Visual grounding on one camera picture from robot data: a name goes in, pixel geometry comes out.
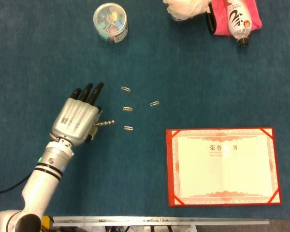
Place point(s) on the white pink bath pouf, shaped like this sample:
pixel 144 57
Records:
pixel 186 9

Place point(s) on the blue felt table cloth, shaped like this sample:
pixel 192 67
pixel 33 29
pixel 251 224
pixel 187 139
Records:
pixel 111 174

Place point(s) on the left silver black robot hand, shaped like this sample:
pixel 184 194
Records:
pixel 75 118

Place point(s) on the clear bottle with white label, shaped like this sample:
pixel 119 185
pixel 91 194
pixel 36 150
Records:
pixel 238 21

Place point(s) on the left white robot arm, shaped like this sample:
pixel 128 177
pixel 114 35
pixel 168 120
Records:
pixel 46 178

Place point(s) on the silver paper clip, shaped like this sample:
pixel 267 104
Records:
pixel 125 89
pixel 128 128
pixel 127 109
pixel 154 103

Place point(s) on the cream certificate sheet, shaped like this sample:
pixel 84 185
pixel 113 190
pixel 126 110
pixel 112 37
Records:
pixel 222 174

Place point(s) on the red certificate folder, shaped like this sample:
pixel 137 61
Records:
pixel 169 169

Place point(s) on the pink folded cloth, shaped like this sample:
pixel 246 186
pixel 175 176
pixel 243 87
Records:
pixel 220 19

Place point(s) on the aluminium frame rail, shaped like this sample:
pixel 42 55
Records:
pixel 159 220

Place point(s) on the clear jar of binder clips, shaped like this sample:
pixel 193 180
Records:
pixel 110 21

